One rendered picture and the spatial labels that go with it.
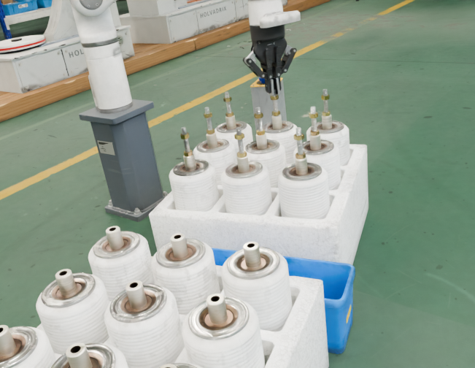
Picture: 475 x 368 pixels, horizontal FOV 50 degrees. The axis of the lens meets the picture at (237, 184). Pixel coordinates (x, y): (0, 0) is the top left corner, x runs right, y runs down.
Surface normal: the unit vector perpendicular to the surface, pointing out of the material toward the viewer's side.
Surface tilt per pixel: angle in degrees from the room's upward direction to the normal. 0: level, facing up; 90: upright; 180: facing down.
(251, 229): 90
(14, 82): 90
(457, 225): 0
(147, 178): 90
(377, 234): 0
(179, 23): 90
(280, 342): 0
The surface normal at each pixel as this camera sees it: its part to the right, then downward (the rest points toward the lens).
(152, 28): -0.59, 0.42
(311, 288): -0.13, -0.89
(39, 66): 0.79, 0.17
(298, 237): -0.35, 0.45
